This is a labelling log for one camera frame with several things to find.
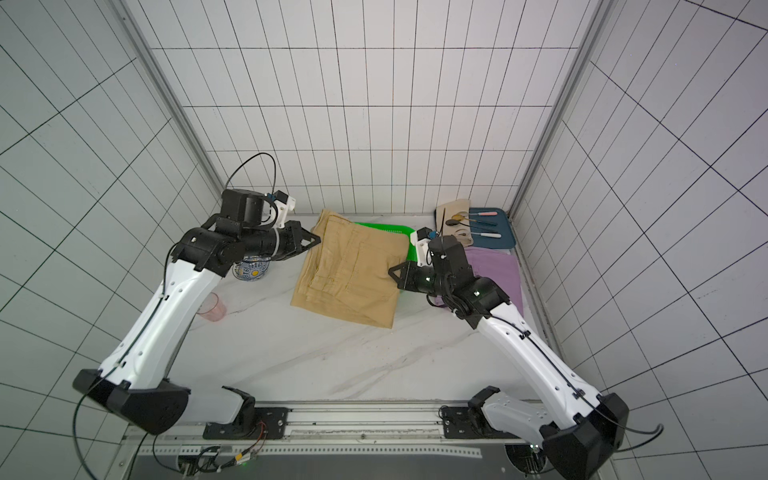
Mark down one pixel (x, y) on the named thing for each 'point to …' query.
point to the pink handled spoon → (464, 214)
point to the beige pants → (347, 275)
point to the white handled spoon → (491, 235)
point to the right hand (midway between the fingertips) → (379, 272)
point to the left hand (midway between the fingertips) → (315, 246)
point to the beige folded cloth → (460, 230)
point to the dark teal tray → (491, 228)
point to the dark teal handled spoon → (454, 222)
